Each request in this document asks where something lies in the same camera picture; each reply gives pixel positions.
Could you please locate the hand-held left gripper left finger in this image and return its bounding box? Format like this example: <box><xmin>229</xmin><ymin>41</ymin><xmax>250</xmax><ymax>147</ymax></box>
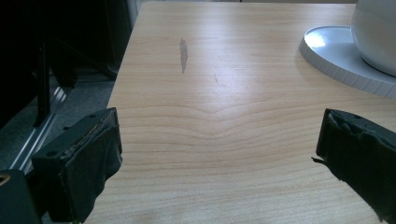
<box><xmin>31</xmin><ymin>106</ymin><xmax>123</xmax><ymax>224</ymax></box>

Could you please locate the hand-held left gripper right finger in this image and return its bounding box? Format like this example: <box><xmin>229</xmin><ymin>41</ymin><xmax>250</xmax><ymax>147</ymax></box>
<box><xmin>311</xmin><ymin>107</ymin><xmax>396</xmax><ymax>224</ymax></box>

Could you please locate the black metal stand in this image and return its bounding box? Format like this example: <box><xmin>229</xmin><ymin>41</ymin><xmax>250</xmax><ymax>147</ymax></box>
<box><xmin>32</xmin><ymin>39</ymin><xmax>52</xmax><ymax>129</ymax></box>

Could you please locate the glossy white bowl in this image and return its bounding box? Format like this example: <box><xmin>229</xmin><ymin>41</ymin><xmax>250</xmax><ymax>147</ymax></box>
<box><xmin>350</xmin><ymin>0</ymin><xmax>396</xmax><ymax>77</ymax></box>

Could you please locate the black cabinet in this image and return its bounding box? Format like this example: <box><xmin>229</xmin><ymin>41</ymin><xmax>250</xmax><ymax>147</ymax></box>
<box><xmin>104</xmin><ymin>0</ymin><xmax>134</xmax><ymax>80</ymax></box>

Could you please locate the metal floor rail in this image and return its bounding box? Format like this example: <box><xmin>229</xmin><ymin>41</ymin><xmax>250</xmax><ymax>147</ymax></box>
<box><xmin>8</xmin><ymin>86</ymin><xmax>68</xmax><ymax>173</ymax></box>

